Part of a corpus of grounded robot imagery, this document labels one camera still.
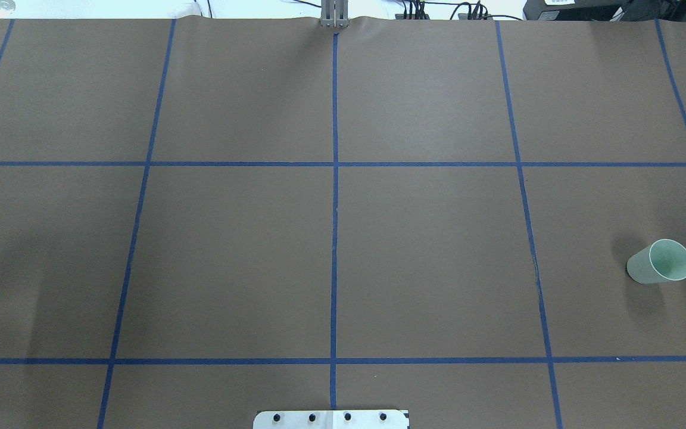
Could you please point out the green cup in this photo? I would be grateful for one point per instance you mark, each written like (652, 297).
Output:
(662, 261)

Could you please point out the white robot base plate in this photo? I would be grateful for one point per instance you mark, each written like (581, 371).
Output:
(355, 418)

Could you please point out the brown paper table mat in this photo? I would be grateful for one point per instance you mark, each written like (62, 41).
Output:
(201, 220)

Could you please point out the grey camera post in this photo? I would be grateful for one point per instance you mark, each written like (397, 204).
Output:
(334, 13)

